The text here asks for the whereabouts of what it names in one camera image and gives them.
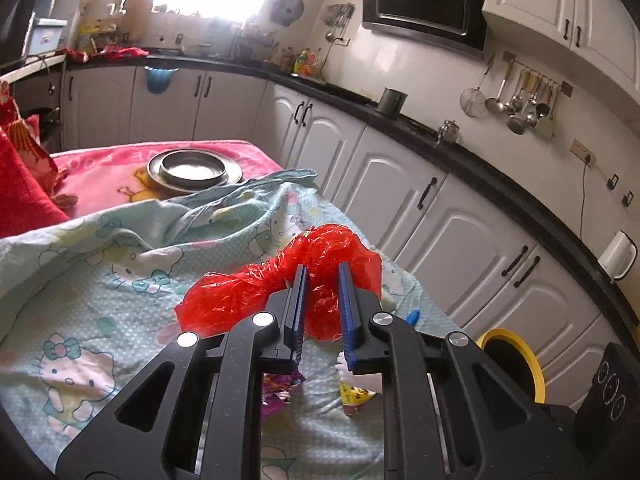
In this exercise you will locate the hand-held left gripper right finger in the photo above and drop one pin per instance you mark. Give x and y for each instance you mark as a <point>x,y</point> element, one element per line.
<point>346,310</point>

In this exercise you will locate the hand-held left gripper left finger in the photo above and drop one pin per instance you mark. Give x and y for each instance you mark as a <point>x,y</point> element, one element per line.
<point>298,310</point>

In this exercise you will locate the red plastic bag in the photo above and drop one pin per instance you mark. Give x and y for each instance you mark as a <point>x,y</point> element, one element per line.
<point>320,250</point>

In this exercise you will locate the yellow rimmed black bin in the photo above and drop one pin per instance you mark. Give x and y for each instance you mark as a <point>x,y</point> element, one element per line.
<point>535,365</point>

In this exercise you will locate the purple snack packet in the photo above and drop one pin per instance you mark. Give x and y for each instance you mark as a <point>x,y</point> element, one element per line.
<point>280,392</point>

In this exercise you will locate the blue plastic piece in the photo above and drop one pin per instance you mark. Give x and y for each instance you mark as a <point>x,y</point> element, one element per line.
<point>413,317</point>

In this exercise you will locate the yellow snack wrapper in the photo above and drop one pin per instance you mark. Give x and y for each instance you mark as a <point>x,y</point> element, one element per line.
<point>356,397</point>

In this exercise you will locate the white electric kettle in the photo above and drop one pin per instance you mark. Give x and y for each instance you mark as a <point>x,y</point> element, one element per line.
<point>616,255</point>

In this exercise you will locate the white lower kitchen cabinets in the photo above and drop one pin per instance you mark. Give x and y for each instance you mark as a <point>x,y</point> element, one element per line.
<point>400,185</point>

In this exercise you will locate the white kitchen cabinets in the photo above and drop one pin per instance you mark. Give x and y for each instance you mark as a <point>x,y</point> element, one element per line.
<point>400,185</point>
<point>550,0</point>

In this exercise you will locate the light blue cartoon bedsheet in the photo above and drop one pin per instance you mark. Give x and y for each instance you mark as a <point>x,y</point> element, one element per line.
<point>125,285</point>

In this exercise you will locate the metal bowl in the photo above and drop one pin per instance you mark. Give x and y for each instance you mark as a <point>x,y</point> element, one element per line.
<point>192,166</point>

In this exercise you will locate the small glass jar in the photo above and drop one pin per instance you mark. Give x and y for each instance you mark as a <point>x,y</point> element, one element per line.
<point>448,132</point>

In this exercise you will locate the black kitchen countertop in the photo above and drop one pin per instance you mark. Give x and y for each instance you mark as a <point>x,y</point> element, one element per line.
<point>500,172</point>

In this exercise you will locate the dark metal cup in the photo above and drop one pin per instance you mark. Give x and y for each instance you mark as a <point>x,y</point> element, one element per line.
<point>392,101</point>

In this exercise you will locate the pink printed blanket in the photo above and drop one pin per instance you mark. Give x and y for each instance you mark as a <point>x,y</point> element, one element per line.
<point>100,170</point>

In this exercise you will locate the group of condiment bottles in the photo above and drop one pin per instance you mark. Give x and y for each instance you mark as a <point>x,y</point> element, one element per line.
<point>302,62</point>

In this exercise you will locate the row of hanging metal utensils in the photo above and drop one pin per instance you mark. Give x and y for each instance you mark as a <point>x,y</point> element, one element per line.
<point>522,110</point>

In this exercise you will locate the blue hanging bag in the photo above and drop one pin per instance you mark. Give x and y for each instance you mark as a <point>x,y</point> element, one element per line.
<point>159,81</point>

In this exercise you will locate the small hanging utensil rack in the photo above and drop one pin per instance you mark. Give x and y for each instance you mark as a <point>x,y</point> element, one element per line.
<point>341,17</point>

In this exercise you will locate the red pillow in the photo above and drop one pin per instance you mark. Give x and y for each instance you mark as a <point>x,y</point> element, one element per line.
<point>25,195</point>

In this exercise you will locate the red cloth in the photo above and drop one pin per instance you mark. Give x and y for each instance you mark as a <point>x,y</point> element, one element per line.
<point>120,52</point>

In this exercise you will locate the red cushion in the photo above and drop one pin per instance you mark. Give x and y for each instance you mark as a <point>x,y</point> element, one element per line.
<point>30,142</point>

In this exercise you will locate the black range hood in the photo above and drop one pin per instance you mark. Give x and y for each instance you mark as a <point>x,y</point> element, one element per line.
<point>425,0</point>

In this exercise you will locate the white upper kitchen cabinets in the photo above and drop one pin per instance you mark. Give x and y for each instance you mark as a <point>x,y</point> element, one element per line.
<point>550,0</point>

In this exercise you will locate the pale blue storage box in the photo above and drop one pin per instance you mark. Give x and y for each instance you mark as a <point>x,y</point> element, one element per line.
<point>45,37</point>

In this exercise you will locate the small black wall hook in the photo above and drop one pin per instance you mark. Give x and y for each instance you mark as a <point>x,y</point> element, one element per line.
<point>627,199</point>
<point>613,181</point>

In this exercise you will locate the wall power socket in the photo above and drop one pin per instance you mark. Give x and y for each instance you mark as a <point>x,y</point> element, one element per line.
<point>582,151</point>

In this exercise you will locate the round grey wall fan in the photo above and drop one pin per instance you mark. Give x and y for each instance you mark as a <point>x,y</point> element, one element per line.
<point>287,10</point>

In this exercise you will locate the wall utensil rail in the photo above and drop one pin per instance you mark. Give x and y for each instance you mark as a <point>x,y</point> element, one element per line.
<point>567,87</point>

